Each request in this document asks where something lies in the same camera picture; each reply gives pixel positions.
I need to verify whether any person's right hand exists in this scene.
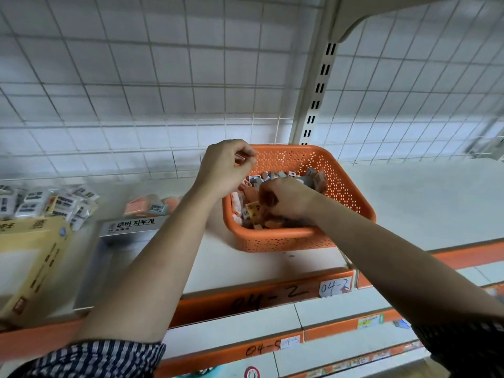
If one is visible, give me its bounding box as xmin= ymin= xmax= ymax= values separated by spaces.
xmin=258 ymin=176 xmax=322 ymax=229

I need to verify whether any person's left hand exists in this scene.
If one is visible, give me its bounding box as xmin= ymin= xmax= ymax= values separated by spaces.
xmin=196 ymin=139 xmax=259 ymax=198

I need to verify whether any person's right forearm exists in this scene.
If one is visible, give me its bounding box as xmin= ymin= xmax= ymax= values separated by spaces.
xmin=306 ymin=195 xmax=504 ymax=327

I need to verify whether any person's left forearm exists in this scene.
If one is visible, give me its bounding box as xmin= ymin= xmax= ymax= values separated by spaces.
xmin=75 ymin=188 xmax=221 ymax=345

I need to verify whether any pile of small erasers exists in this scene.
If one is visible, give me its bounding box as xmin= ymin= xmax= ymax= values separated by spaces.
xmin=230 ymin=167 xmax=329 ymax=231

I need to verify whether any white shelf with orange edge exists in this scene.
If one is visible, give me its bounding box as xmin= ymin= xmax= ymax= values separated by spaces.
xmin=293 ymin=264 xmax=504 ymax=343
xmin=340 ymin=157 xmax=504 ymax=290
xmin=272 ymin=322 xmax=432 ymax=378
xmin=0 ymin=169 xmax=357 ymax=363
xmin=155 ymin=303 xmax=306 ymax=378

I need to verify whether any orange perforated plastic basket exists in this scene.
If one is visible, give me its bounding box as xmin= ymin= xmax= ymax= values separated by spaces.
xmin=222 ymin=144 xmax=377 ymax=253

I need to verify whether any white slotted shelf upright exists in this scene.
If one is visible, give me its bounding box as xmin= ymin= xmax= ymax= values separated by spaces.
xmin=289 ymin=0 xmax=344 ymax=146

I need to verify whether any white handwritten shelf label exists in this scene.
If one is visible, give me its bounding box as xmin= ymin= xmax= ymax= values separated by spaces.
xmin=318 ymin=277 xmax=354 ymax=299

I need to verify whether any orange erasers group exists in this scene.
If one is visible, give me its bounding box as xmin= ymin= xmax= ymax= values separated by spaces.
xmin=123 ymin=195 xmax=182 ymax=218

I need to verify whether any grey display box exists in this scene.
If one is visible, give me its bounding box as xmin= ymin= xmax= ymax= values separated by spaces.
xmin=73 ymin=215 xmax=171 ymax=311

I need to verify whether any yellow green price label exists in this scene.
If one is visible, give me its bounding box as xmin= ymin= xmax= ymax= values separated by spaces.
xmin=357 ymin=313 xmax=385 ymax=329

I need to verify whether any pile of white packets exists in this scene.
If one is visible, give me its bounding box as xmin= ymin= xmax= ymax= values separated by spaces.
xmin=0 ymin=184 xmax=100 ymax=231

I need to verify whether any striped left shirt sleeve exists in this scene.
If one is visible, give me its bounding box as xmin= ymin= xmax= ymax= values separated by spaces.
xmin=8 ymin=339 xmax=167 ymax=378

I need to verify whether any striped shirt sleeve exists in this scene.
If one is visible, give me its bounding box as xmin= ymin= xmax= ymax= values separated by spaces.
xmin=411 ymin=317 xmax=504 ymax=378
xmin=8 ymin=339 xmax=167 ymax=378

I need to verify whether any yellow cardboard box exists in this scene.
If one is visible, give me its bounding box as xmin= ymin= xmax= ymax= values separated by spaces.
xmin=0 ymin=216 xmax=74 ymax=328

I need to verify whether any striped right shirt sleeve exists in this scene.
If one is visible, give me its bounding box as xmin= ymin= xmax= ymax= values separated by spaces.
xmin=411 ymin=317 xmax=504 ymax=378

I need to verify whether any white wire grid panel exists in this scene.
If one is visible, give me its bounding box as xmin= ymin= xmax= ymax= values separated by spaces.
xmin=0 ymin=0 xmax=327 ymax=181
xmin=315 ymin=0 xmax=504 ymax=166

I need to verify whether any white shelf bracket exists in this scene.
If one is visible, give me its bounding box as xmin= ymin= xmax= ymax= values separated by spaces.
xmin=330 ymin=0 xmax=504 ymax=43

